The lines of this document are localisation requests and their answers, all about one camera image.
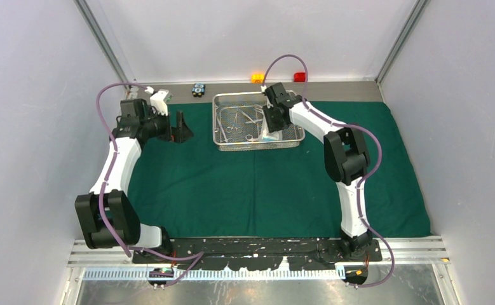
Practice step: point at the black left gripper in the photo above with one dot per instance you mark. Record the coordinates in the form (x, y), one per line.
(178, 134)

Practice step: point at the blue owl toy block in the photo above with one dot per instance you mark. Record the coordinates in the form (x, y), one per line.
(198, 90)

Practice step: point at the steel surgical forceps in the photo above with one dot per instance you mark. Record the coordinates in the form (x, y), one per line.
(229, 124)

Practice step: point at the green surgical drape cloth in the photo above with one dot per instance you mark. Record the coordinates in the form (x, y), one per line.
(195, 190)

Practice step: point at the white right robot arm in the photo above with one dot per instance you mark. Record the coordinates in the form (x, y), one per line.
(346, 158)

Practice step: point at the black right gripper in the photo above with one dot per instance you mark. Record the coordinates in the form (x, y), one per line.
(272, 126)

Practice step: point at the yellow toy block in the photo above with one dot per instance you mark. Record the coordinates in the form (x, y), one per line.
(257, 78)

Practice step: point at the red toy block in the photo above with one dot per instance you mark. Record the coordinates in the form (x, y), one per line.
(300, 77)

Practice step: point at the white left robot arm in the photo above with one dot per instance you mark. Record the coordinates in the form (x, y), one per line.
(105, 214)

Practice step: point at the white sterile packet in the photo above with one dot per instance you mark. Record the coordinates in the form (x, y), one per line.
(268, 136)

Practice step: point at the metal mesh instrument tray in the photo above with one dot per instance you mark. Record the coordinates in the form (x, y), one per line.
(233, 102)

